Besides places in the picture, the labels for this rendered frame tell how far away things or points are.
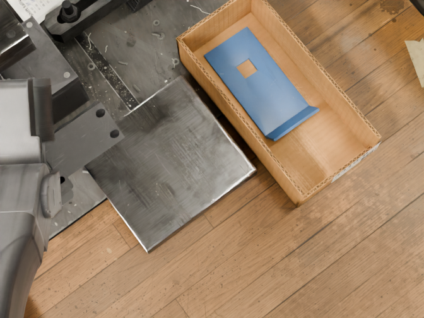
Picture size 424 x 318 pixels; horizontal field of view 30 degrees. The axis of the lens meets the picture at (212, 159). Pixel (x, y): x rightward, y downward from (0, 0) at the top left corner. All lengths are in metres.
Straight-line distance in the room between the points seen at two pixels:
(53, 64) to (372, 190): 0.42
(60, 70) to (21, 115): 0.28
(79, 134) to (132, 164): 0.21
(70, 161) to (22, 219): 0.17
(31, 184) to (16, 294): 0.09
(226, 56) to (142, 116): 0.14
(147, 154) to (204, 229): 0.12
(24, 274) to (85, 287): 0.37
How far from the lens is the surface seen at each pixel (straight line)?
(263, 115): 1.01
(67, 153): 0.79
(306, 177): 1.00
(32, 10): 1.05
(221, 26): 1.04
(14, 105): 0.71
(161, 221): 0.97
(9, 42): 0.83
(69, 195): 0.84
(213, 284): 0.98
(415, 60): 1.07
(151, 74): 1.05
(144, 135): 1.00
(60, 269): 1.00
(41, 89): 0.73
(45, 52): 0.99
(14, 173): 0.66
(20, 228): 0.63
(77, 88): 0.99
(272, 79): 1.03
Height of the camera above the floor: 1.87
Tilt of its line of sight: 75 degrees down
